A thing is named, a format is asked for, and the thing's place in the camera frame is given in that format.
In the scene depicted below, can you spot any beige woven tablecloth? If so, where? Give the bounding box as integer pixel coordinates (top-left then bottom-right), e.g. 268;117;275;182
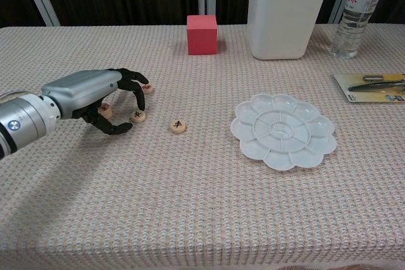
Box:
0;23;405;270

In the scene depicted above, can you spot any clear plastic water bottle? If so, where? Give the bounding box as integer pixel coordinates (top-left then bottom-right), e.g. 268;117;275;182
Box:
330;0;389;60

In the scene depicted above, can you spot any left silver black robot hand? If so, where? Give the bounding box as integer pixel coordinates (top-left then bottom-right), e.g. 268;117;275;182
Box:
40;67;150;136

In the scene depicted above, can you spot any red foam cube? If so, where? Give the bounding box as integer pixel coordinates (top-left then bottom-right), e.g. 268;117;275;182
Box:
186;15;218;56

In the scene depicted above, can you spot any yellow razor blister pack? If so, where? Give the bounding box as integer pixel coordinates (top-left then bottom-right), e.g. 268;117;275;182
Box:
333;73;405;104

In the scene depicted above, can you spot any white flower paint palette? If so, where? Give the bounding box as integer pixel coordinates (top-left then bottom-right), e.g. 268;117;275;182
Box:
230;93;338;171

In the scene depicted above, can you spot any white square trash bin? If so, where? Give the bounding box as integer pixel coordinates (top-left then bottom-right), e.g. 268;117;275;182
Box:
247;0;329;61

